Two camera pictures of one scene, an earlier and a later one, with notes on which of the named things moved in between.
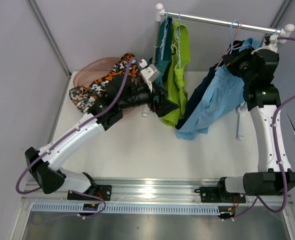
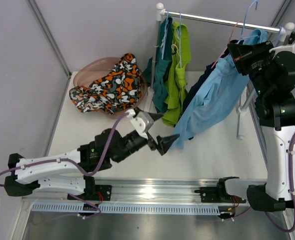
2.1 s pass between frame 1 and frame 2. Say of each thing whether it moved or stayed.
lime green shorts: stayed
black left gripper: moved
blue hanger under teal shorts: stayed
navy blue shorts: moved
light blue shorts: moved
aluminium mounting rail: stayed
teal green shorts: stayed
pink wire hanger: moved
